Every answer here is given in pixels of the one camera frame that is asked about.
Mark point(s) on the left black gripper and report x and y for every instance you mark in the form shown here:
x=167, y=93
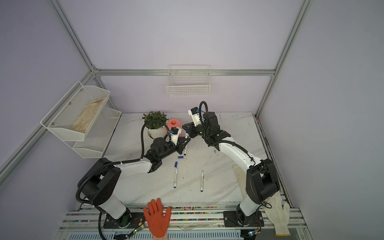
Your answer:
x=180, y=145

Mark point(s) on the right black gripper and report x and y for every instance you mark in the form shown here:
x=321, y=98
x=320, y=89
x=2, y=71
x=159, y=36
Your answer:
x=191, y=130

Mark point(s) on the white marker blue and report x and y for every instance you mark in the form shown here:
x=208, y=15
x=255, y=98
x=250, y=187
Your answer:
x=175, y=178
x=187, y=132

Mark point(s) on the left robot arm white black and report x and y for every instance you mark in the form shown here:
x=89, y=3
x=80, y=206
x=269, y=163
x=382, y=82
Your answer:
x=98, y=184

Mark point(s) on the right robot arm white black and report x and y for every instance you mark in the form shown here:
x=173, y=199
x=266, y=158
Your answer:
x=261, y=176

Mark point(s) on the pink watering can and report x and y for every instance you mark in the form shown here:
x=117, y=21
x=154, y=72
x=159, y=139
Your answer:
x=173, y=123

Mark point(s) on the potted green plant white pot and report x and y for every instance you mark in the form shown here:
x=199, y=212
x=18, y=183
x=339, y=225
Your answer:
x=155, y=123

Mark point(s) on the beige green work glove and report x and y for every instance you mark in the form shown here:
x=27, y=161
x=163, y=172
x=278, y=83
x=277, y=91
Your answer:
x=241, y=178

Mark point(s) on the orange rubber glove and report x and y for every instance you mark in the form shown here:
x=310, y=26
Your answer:
x=157, y=220

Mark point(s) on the white lower mesh shelf bin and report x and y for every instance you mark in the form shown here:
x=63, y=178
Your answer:
x=100, y=134

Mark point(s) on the white mesh shelf bin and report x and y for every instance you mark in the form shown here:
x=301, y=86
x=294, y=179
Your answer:
x=100, y=134
x=60, y=118

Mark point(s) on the beige glove in shelf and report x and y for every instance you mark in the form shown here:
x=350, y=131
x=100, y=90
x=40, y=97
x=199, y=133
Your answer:
x=82, y=123

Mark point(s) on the white upper mesh shelf bin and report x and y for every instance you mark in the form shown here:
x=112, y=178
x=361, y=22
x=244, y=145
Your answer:
x=60, y=118

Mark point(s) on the white knit glove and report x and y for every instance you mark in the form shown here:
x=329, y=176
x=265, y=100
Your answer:
x=278, y=214

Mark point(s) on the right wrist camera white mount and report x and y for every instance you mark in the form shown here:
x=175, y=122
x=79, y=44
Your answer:
x=195, y=114

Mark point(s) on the white wire wall basket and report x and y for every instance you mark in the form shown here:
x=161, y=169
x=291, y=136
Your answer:
x=188, y=80

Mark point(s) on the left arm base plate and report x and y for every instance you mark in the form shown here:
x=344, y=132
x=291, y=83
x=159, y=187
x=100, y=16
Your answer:
x=129, y=220

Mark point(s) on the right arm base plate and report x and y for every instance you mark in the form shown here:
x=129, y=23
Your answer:
x=236, y=219

